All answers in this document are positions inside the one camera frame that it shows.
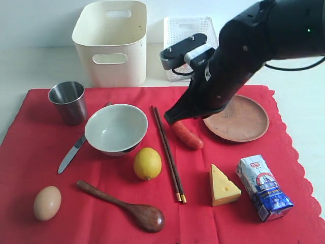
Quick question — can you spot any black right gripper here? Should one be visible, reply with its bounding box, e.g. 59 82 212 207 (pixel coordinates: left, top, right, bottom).
164 5 272 125

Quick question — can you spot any red sausage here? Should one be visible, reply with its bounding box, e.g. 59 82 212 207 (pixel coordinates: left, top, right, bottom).
171 121 204 150

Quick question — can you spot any yellow lemon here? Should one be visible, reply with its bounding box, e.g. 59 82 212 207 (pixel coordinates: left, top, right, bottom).
133 147 162 180

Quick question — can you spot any blue white milk carton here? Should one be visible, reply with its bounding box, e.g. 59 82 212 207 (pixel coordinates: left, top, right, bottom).
236 155 294 222

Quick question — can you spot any brown egg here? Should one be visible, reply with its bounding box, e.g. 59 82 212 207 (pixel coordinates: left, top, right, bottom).
33 186 61 221

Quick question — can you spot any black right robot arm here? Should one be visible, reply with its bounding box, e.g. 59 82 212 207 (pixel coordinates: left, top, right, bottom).
160 1 324 125

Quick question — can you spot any brown wooden plate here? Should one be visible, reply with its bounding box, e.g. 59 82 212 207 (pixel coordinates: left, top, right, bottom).
203 95 269 143

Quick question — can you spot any pale green ceramic bowl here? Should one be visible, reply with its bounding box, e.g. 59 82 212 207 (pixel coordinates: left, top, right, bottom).
85 104 148 157

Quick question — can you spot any white perforated plastic basket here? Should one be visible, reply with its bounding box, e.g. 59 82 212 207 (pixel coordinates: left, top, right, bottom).
163 17 218 82

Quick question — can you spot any dark wooden chopstick left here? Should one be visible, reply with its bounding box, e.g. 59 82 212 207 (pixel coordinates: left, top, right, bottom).
151 106 182 202

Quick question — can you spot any dark wooden chopstick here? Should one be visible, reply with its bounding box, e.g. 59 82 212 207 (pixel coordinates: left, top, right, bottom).
151 106 182 202
151 106 187 204

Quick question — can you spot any dark wooden chopstick right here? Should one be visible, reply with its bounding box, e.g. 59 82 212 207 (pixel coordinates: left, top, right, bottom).
151 106 187 204

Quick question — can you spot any yellow cheese wedge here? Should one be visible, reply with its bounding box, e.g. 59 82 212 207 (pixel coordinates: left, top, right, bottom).
209 164 242 207

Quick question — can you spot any red table cloth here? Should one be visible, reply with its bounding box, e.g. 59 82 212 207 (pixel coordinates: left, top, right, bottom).
1 86 324 243

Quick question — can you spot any cream plastic bin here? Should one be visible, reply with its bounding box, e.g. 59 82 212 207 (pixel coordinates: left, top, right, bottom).
72 1 147 87

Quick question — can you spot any metal table knife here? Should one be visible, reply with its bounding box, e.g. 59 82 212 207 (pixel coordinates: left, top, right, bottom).
57 134 86 174

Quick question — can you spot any stainless steel cup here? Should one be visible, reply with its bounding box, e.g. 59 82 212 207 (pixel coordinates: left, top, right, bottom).
48 81 88 126

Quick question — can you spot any dark wooden spoon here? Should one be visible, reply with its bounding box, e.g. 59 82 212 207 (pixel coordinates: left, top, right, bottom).
77 180 165 233

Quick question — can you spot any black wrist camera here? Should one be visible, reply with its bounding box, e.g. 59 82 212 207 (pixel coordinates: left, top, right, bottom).
160 33 215 78

